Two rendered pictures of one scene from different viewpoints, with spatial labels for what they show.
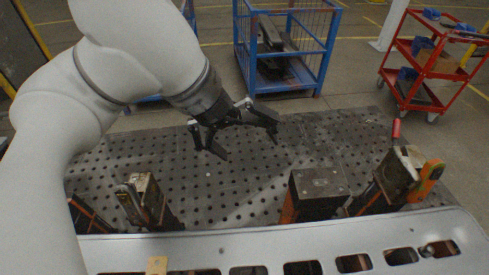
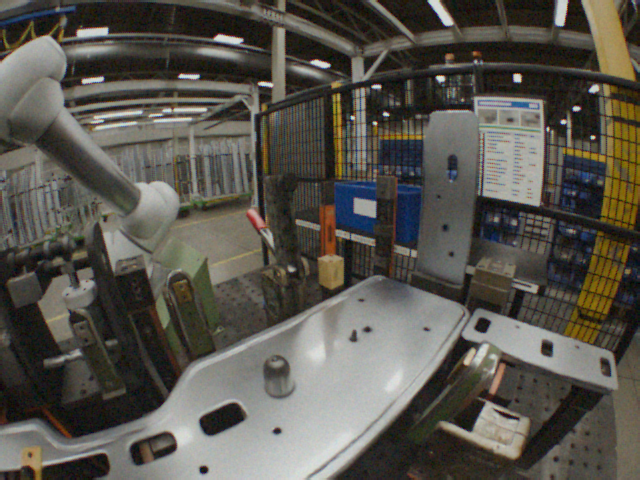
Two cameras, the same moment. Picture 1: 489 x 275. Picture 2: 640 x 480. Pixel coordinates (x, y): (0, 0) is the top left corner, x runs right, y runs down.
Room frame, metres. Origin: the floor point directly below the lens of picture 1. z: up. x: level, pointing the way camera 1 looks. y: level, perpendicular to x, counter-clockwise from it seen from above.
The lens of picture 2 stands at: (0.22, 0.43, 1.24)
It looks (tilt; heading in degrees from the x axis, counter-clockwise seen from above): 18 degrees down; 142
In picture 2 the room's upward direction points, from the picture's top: 1 degrees counter-clockwise
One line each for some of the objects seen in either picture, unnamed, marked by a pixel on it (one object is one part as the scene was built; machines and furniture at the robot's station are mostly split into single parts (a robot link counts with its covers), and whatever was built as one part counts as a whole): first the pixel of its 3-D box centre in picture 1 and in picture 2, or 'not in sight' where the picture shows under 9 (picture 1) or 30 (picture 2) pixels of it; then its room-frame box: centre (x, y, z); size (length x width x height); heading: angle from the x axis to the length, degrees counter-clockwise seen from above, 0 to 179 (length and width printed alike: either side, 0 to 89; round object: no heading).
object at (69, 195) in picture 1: (90, 226); not in sight; (0.22, 0.45, 0.84); 0.11 x 0.08 x 0.29; 4
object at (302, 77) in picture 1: (274, 37); not in sight; (2.50, -0.34, 0.47); 1.20 x 0.80 x 0.95; 10
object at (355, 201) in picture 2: not in sight; (382, 206); (-0.25, 1.04, 1.10); 0.30 x 0.17 x 0.13; 178
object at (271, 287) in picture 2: not in sight; (290, 347); (-0.13, 0.62, 0.88); 0.07 x 0.06 x 0.35; 4
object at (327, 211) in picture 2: not in sight; (328, 302); (-0.13, 0.72, 0.95); 0.03 x 0.01 x 0.50; 94
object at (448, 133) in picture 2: not in sight; (447, 198); (0.03, 0.89, 1.17); 0.12 x 0.01 x 0.34; 4
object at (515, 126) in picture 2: not in sight; (509, 148); (0.09, 1.19, 1.30); 0.23 x 0.02 x 0.31; 4
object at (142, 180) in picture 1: (159, 219); not in sight; (0.24, 0.24, 0.87); 0.12 x 0.09 x 0.35; 4
